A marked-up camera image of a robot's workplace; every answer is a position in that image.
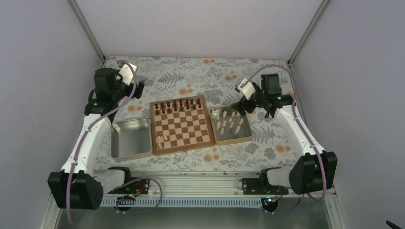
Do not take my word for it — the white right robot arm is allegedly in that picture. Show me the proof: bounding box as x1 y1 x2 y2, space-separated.
231 74 338 194

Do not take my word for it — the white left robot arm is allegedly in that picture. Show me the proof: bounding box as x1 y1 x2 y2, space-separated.
47 63 144 210

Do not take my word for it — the wooden chess board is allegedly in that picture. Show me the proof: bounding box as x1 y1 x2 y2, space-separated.
149 95 215 156

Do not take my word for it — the yellow tin box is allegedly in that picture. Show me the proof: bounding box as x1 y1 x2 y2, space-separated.
209 106 253 146

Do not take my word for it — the floral table mat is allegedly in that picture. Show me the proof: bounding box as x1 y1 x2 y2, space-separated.
115 56 298 172

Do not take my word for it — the silver empty tin box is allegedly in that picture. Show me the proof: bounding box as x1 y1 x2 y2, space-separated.
111 118 153 162

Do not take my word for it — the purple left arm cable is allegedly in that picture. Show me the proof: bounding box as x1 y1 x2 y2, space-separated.
65 60 139 226

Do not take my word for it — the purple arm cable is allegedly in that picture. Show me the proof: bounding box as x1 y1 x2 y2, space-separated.
245 64 328 204
65 60 139 226

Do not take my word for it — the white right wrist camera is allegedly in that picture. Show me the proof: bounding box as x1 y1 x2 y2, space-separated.
236 78 256 100

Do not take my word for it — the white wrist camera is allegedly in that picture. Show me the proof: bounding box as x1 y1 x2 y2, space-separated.
236 78 256 100
118 63 138 86

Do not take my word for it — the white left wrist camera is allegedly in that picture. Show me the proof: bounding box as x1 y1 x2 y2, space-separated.
118 63 138 86

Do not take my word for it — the aluminium frame post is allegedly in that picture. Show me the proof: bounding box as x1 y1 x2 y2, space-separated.
68 0 106 63

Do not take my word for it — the aluminium mounting rail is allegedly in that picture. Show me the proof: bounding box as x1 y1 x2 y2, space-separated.
95 170 337 208

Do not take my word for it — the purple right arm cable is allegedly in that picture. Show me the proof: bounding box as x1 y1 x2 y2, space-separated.
245 64 328 204

